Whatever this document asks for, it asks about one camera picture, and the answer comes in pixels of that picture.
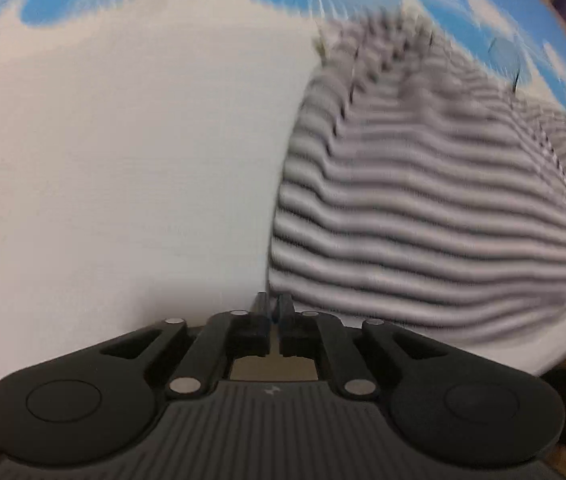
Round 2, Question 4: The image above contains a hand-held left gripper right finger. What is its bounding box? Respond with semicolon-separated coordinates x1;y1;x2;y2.
275;292;445;401

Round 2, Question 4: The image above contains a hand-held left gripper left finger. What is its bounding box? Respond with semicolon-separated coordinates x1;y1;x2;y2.
97;291;271;401

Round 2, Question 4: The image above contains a striped hooded top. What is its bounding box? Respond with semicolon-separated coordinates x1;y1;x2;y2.
264;4;566;350

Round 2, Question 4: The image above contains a blue and white bed sheet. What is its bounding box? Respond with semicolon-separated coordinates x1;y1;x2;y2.
0;0;566;402

